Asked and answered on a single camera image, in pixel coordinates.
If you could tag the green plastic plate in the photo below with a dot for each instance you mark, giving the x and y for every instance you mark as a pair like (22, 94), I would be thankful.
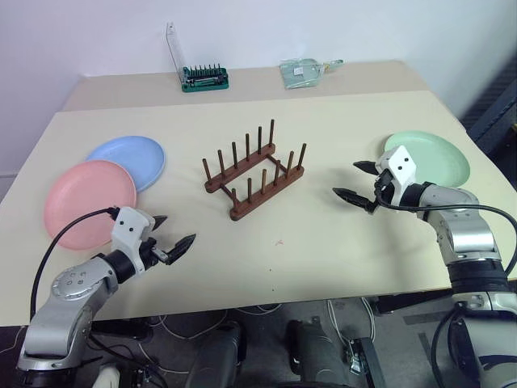
(440, 157)

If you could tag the green screwdriver bit set case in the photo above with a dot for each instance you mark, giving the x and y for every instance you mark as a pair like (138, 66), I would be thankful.
(206, 83)

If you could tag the clear bag with green contents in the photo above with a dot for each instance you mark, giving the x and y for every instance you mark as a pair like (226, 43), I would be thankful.
(299, 74)

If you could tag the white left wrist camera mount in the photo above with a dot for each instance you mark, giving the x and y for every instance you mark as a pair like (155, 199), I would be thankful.
(129, 226)

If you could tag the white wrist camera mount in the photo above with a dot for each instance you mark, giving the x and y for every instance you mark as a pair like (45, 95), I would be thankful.
(400, 165)
(129, 226)

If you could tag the red plastic plate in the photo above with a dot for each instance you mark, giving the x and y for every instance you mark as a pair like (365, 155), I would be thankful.
(85, 198)

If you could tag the black table foot bar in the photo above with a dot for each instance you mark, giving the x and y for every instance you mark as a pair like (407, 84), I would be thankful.
(412, 302)

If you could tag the wooden dish rack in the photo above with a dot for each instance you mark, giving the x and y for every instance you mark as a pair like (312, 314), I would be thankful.
(237, 213)

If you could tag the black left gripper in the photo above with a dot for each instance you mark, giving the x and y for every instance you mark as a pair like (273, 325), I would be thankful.
(151, 250)

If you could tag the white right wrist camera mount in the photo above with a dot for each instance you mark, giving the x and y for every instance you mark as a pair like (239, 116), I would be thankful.
(400, 165)

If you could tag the dark rounded shape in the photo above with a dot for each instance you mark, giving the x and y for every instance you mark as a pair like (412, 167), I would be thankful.
(315, 351)
(218, 355)

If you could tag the blue plastic plate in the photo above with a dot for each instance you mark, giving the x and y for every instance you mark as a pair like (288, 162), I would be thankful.
(133, 157)

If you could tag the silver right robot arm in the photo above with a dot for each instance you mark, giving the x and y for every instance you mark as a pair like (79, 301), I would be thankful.
(464, 238)

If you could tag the dark metal frame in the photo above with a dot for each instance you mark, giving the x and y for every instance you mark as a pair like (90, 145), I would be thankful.
(497, 101)

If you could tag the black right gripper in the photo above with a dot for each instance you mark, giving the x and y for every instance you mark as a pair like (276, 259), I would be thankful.
(385, 188)

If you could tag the black metal bracket leg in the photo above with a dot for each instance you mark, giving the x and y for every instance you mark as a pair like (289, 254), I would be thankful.
(369, 363)

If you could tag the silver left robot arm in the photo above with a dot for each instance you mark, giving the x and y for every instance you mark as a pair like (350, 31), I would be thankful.
(68, 291)

